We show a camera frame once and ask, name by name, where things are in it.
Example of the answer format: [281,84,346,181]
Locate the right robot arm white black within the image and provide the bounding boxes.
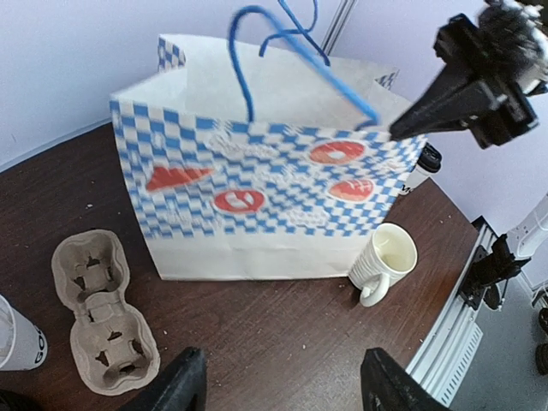
[390,1,547,309]

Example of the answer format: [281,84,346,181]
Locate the white paper coffee cup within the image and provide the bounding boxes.
[399,143,443,195]

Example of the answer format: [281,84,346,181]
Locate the right aluminium frame post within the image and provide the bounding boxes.
[321,0,356,55]

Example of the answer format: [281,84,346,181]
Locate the white ceramic mug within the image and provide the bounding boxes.
[348,223,418,307]

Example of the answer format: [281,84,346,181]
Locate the white cup holding straws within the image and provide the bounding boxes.
[1,296,48,372]

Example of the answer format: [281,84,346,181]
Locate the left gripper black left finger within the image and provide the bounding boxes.
[119,347,206,411]

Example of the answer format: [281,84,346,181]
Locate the blue checkered paper bag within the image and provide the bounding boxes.
[110,5,426,281]

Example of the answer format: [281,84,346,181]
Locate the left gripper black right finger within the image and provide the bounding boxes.
[360,348,449,411]

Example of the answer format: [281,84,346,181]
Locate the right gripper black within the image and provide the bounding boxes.
[389,1,547,148]

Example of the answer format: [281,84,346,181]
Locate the brown cardboard cup carrier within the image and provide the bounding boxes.
[51,229,161,396]

